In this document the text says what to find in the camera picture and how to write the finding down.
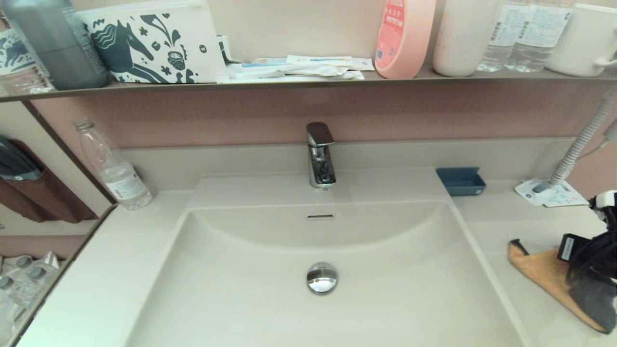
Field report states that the orange and grey cloth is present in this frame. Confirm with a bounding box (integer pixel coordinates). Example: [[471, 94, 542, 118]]
[[508, 239, 617, 334]]

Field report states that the chrome lever faucet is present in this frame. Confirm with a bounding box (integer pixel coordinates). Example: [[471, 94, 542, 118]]
[[306, 122, 336, 190]]

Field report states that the beige ceramic sink basin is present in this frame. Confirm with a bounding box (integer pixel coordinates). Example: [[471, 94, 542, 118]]
[[124, 168, 531, 347]]

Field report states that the white printed leaflet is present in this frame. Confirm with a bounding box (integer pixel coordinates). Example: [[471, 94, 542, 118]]
[[514, 178, 590, 208]]

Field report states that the blue plastic soap dish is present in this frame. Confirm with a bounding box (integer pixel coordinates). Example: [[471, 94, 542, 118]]
[[435, 167, 487, 197]]

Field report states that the white ribbed container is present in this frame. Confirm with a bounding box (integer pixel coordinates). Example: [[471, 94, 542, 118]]
[[546, 4, 617, 78]]

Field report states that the clear labelled water bottle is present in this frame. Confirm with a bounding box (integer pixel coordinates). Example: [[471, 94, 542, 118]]
[[477, 0, 523, 73], [505, 0, 574, 73]]

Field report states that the cream ceramic cup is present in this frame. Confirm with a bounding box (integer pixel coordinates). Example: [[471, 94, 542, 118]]
[[432, 0, 502, 78]]

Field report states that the chrome drain stopper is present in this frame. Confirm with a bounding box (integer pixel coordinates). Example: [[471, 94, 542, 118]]
[[306, 262, 339, 295]]

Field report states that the pink lotion bottle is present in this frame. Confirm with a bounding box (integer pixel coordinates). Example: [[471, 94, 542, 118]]
[[374, 0, 437, 80]]

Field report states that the white packet blue stripe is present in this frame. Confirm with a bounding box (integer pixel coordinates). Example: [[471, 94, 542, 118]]
[[286, 55, 353, 67]]

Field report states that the flat white packet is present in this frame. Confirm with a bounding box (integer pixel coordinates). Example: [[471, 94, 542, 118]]
[[229, 70, 365, 83]]

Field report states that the long white toothbrush packet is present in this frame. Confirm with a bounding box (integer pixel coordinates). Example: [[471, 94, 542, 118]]
[[227, 59, 349, 79]]

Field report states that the clear plastic water bottle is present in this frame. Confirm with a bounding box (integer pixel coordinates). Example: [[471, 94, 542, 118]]
[[74, 119, 153, 211]]

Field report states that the white horse print box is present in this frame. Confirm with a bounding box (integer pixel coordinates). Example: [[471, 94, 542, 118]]
[[77, 0, 229, 85]]

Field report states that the grey cylindrical container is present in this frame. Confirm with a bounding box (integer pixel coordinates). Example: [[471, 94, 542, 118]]
[[0, 0, 111, 91]]

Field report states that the dark grey folded item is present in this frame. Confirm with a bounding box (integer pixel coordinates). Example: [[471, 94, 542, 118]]
[[0, 136, 43, 182]]

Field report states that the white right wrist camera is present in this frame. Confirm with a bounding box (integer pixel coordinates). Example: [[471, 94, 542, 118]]
[[589, 190, 617, 221]]

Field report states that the white corrugated hose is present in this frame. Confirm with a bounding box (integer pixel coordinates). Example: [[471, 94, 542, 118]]
[[532, 89, 617, 193]]

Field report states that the brown wall shelf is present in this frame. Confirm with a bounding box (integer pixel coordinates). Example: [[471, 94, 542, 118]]
[[0, 67, 617, 103]]

